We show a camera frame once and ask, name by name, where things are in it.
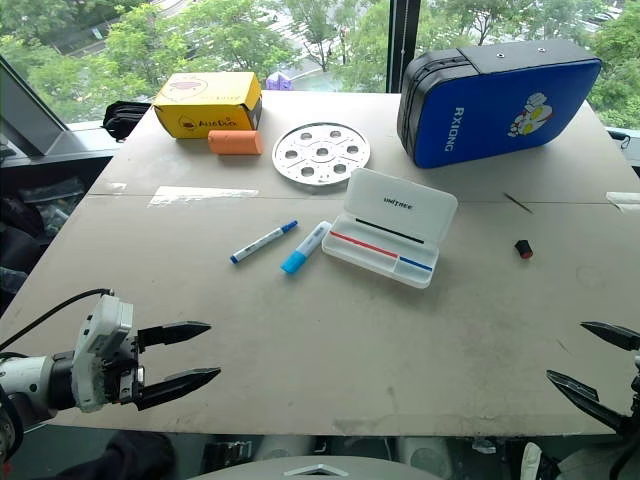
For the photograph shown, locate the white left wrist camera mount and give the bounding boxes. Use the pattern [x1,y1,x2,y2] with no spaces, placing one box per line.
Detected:
[69,293,135,414]

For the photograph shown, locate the yellow cardboard box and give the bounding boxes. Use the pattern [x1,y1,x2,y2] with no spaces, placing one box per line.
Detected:
[152,71,264,140]

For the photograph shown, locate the purple object outside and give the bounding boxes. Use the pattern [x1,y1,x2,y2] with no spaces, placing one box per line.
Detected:
[265,70,294,92]

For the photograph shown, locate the white plastic pencil case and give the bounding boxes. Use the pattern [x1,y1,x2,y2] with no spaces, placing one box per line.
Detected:
[320,167,460,290]

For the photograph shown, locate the dark window frame post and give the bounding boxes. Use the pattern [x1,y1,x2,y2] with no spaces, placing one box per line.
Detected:
[386,0,420,94]

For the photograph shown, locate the black strap bundle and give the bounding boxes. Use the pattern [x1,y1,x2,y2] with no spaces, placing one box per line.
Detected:
[101,100,153,144]

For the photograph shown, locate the grey robot torso plate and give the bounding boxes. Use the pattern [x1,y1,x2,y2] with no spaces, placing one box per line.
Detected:
[188,453,447,480]

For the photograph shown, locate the white tape strip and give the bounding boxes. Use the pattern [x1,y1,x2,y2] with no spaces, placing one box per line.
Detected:
[148,185,261,207]

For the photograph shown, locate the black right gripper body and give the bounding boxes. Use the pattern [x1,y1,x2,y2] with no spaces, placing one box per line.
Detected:
[622,372,640,438]

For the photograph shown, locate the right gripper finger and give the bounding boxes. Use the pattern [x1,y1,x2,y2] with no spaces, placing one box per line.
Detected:
[545,369,633,435]
[579,321,640,352]

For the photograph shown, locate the white marker with light-blue cap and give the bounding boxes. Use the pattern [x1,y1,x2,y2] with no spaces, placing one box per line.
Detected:
[279,220,333,276]

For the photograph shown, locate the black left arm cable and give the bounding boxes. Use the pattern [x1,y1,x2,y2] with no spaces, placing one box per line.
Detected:
[0,287,115,351]

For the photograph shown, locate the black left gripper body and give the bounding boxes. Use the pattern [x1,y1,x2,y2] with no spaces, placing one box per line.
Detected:
[99,332,147,407]

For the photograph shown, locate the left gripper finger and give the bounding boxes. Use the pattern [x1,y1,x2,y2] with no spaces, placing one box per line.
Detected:
[134,367,222,412]
[137,321,213,351]

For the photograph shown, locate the blue and black padded case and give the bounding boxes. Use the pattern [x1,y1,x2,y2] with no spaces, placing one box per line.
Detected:
[396,39,603,170]

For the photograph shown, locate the dark clutter pile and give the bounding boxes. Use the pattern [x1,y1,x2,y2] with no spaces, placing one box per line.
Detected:
[0,174,87,306]

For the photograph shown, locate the round perforated metal disc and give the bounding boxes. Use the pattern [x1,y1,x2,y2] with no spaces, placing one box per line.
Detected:
[271,122,374,188]

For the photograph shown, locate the orange foam cylinder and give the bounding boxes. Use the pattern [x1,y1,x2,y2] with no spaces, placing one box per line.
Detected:
[207,129,265,157]

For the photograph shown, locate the thin dark stick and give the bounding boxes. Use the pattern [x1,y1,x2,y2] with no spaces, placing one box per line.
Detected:
[502,192,535,216]

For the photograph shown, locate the grey slanted window frame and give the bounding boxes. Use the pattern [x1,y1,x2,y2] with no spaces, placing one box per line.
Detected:
[0,53,72,157]

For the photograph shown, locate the slim blue whiteboard marker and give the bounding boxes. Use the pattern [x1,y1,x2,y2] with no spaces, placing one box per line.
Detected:
[229,218,301,266]

